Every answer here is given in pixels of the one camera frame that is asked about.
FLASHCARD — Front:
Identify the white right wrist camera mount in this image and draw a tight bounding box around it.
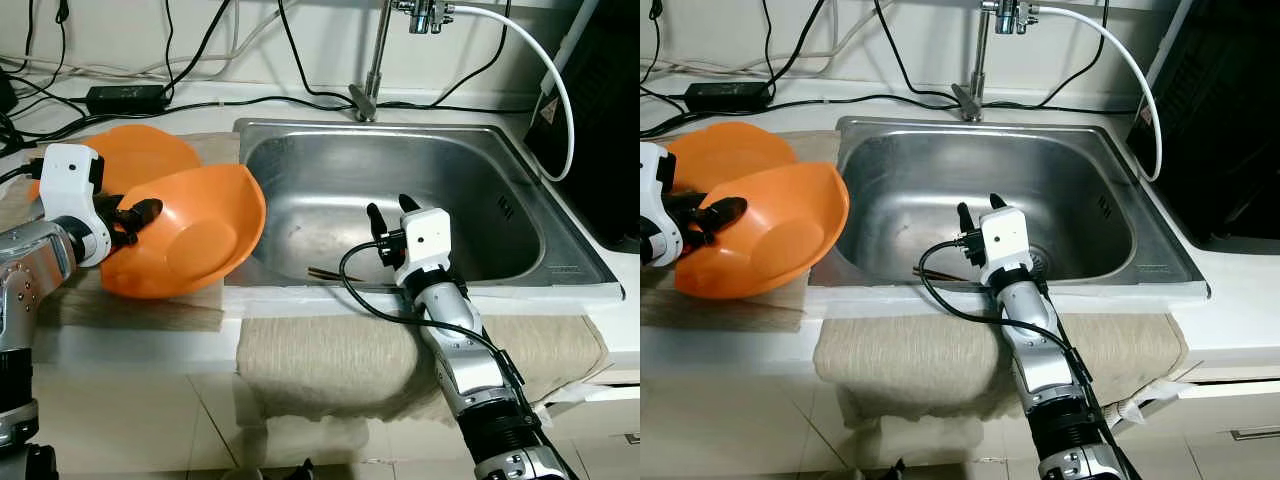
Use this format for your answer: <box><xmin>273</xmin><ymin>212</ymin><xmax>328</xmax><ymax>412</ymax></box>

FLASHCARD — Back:
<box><xmin>392</xmin><ymin>208</ymin><xmax>453</xmax><ymax>289</ymax></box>
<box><xmin>978</xmin><ymin>207</ymin><xmax>1036</xmax><ymax>289</ymax></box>

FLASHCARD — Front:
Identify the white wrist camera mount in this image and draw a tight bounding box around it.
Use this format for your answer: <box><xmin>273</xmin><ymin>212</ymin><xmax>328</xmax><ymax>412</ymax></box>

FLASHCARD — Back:
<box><xmin>978</xmin><ymin>207</ymin><xmax>1036</xmax><ymax>289</ymax></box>
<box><xmin>640</xmin><ymin>143</ymin><xmax>686</xmax><ymax>269</ymax></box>
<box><xmin>38</xmin><ymin>143</ymin><xmax>111</xmax><ymax>269</ymax></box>
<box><xmin>392</xmin><ymin>208</ymin><xmax>453</xmax><ymax>289</ymax></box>

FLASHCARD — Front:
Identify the orange plastic bowl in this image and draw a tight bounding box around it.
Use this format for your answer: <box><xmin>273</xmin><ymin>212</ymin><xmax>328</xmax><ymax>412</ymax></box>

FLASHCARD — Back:
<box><xmin>675</xmin><ymin>163</ymin><xmax>851</xmax><ymax>300</ymax></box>
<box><xmin>100</xmin><ymin>163</ymin><xmax>267</xmax><ymax>300</ymax></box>

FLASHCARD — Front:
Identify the dark brown chopstick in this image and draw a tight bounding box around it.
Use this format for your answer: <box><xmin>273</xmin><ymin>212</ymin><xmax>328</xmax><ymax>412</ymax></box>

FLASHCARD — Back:
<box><xmin>912</xmin><ymin>264</ymin><xmax>986</xmax><ymax>293</ymax></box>
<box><xmin>306</xmin><ymin>264</ymin><xmax>401</xmax><ymax>293</ymax></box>

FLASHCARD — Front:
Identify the black adapter cable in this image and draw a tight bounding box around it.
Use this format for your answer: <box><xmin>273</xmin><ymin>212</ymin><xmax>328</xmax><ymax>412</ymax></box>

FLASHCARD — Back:
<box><xmin>770</xmin><ymin>93</ymin><xmax>1136</xmax><ymax>113</ymax></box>
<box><xmin>165</xmin><ymin>93</ymin><xmax>546</xmax><ymax>113</ymax></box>

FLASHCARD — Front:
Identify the metal faucet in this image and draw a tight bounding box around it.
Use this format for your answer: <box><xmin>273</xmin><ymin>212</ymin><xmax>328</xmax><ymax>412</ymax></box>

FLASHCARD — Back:
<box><xmin>347</xmin><ymin>0</ymin><xmax>456</xmax><ymax>123</ymax></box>
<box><xmin>950</xmin><ymin>0</ymin><xmax>1041</xmax><ymax>123</ymax></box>

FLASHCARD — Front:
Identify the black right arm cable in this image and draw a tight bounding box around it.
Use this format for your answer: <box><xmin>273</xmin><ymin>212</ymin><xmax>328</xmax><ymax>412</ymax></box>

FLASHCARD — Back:
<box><xmin>338</xmin><ymin>238</ymin><xmax>546</xmax><ymax>441</ymax></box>
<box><xmin>918</xmin><ymin>240</ymin><xmax>1111</xmax><ymax>441</ymax></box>

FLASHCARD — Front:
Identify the black power adapter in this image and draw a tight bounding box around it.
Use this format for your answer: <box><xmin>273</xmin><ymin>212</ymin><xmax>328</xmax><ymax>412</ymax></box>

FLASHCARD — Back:
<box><xmin>85</xmin><ymin>84</ymin><xmax>169</xmax><ymax>115</ymax></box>
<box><xmin>685</xmin><ymin>82</ymin><xmax>773</xmax><ymax>113</ymax></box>

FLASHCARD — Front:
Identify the white wrapped cabinet handle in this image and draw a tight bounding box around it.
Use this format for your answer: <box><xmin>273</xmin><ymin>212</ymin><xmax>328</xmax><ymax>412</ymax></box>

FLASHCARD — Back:
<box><xmin>535</xmin><ymin>385</ymin><xmax>611</xmax><ymax>426</ymax></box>
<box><xmin>1118</xmin><ymin>380</ymin><xmax>1196</xmax><ymax>429</ymax></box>

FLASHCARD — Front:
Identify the black kitchen appliance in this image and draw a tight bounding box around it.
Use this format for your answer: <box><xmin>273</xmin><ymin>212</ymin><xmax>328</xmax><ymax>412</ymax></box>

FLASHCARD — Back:
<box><xmin>1125</xmin><ymin>0</ymin><xmax>1280</xmax><ymax>256</ymax></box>
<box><xmin>522</xmin><ymin>0</ymin><xmax>641</xmax><ymax>251</ymax></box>

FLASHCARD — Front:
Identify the dark robot foot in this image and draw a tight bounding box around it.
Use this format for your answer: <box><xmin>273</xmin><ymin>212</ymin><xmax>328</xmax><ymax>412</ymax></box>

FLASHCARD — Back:
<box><xmin>810</xmin><ymin>458</ymin><xmax>906</xmax><ymax>480</ymax></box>
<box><xmin>225</xmin><ymin>458</ymin><xmax>316</xmax><ymax>480</ymax></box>

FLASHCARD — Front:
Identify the stainless steel sink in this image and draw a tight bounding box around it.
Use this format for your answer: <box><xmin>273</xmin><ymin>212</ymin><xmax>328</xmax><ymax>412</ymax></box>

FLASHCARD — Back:
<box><xmin>222</xmin><ymin>118</ymin><xmax>626</xmax><ymax>304</ymax></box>
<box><xmin>808</xmin><ymin>116</ymin><xmax>1211</xmax><ymax>304</ymax></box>

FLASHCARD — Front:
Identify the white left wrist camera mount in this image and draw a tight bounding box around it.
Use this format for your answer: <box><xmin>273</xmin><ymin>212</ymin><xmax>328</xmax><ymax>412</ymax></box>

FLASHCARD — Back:
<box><xmin>640</xmin><ymin>143</ymin><xmax>686</xmax><ymax>269</ymax></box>
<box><xmin>38</xmin><ymin>143</ymin><xmax>111</xmax><ymax>269</ymax></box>

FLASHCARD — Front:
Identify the cream drawer front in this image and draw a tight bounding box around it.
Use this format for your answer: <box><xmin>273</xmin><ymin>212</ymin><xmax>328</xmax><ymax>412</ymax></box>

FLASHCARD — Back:
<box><xmin>1120</xmin><ymin>380</ymin><xmax>1280</xmax><ymax>480</ymax></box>
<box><xmin>540</xmin><ymin>385</ymin><xmax>641</xmax><ymax>480</ymax></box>

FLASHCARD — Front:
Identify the cream cabinet door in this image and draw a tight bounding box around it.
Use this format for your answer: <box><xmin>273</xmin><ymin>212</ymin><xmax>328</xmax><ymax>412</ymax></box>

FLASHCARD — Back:
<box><xmin>815</xmin><ymin>415</ymin><xmax>1051</xmax><ymax>480</ymax></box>
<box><xmin>30</xmin><ymin>345</ymin><xmax>241</xmax><ymax>476</ymax></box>
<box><xmin>235</xmin><ymin>415</ymin><xmax>471</xmax><ymax>480</ymax></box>
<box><xmin>640</xmin><ymin>345</ymin><xmax>821</xmax><ymax>476</ymax></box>

